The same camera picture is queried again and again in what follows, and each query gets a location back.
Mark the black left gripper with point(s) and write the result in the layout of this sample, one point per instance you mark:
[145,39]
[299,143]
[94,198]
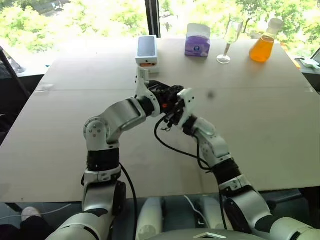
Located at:
[160,92]

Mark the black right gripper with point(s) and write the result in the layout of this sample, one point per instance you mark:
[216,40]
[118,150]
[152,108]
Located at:
[177,111]

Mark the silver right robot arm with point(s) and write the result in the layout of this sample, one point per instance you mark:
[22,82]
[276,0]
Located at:
[215,147]

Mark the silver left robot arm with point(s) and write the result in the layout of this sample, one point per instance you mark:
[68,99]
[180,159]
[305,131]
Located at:
[120,113]

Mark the white phone box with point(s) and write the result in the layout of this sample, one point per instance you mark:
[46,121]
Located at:
[147,53]

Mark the purple tissue box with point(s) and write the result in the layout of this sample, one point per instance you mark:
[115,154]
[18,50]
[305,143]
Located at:
[197,43]

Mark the clear wine glass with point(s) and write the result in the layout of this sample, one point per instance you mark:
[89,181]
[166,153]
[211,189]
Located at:
[231,35]

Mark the brown cardboard table cover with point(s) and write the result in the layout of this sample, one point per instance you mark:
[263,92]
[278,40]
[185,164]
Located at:
[250,137]

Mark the flask with orange liquid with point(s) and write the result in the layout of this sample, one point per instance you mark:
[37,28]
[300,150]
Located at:
[262,48]

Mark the white rounded robot leg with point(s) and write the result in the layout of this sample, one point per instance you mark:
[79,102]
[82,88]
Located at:
[150,217]
[212,208]

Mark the grey robot torso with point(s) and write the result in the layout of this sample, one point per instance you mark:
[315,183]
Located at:
[207,234]

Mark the white bowl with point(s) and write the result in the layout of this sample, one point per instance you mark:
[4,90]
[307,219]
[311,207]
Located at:
[309,62]

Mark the dark side desk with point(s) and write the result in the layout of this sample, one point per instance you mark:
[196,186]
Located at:
[312,75]

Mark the pale shoe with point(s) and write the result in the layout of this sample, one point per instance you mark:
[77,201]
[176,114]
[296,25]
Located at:
[30,212]

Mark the dark trouser leg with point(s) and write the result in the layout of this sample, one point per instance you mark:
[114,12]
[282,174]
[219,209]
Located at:
[35,228]

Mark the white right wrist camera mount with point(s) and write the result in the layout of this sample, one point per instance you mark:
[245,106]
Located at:
[187,100]

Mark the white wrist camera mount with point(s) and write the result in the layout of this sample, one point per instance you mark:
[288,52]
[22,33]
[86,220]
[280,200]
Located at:
[187,100]
[143,86]

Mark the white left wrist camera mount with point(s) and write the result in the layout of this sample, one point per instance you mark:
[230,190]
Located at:
[143,86]

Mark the black window frame post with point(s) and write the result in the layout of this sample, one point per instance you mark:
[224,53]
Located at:
[153,17]

